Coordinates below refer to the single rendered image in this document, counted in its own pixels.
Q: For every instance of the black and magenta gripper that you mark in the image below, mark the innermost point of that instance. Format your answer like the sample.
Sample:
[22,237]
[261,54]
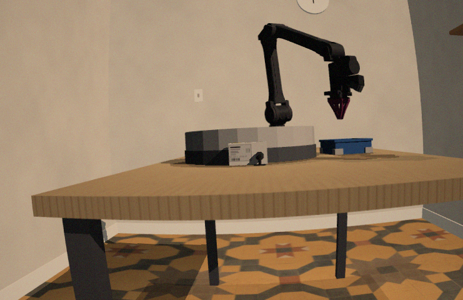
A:
[338,97]

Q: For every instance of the blue crate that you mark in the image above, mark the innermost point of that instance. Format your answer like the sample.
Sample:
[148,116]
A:
[346,146]

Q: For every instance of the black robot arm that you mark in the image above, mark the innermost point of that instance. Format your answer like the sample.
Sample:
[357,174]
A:
[341,65]

